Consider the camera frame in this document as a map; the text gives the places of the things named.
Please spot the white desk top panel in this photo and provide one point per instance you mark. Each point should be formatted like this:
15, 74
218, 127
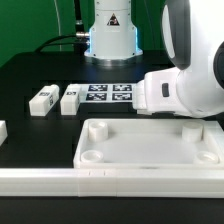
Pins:
150, 144

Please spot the long white front barrier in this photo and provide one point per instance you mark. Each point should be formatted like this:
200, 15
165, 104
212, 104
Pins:
112, 182

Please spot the white block left edge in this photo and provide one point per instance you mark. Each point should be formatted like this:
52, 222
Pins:
3, 131

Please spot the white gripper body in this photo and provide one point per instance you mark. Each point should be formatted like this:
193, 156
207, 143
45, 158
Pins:
157, 93

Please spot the fiducial marker sheet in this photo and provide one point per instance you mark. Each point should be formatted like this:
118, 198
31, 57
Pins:
106, 93

